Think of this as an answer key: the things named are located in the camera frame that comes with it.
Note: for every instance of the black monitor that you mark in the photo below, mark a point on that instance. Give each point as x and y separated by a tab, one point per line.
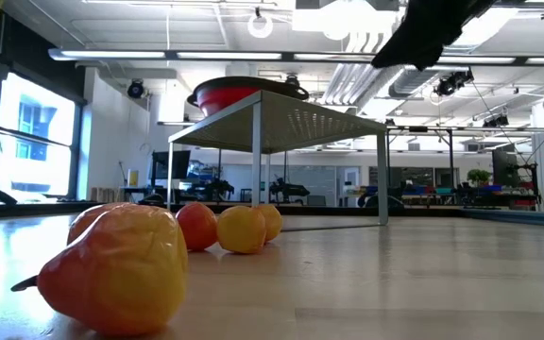
173	165

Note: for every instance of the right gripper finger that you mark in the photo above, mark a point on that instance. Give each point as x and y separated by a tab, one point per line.
413	47

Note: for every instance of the yellow canister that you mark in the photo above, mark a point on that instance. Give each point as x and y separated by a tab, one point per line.
133	178

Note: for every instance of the tan wooden blocks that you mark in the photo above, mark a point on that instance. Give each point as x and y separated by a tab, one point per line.
107	194

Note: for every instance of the green potted plant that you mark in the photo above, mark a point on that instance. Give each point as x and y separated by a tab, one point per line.
479	175

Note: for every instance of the small orange toy pear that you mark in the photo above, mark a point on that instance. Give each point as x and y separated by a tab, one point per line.
88	218
116	269
241	230

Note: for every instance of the red-orange toy apple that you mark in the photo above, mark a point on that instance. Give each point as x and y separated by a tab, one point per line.
197	226

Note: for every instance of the black ceiling spotlight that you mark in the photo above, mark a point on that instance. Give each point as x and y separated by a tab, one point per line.
135	90
293	80

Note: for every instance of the pale green perforated metal shelf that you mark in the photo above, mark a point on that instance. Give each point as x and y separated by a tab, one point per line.
300	123

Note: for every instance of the small orange toy peach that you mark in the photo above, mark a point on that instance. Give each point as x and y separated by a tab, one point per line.
273	222

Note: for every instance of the black ceiling camera cluster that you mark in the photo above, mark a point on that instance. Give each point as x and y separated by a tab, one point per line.
451	84

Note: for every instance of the black aluminium table frame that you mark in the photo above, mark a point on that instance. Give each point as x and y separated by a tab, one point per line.
324	209

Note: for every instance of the black gantry frame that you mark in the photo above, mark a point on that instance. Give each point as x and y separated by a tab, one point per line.
451	156

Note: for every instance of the red collapsible bowl grey rim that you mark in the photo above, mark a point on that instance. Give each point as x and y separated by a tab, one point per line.
225	99

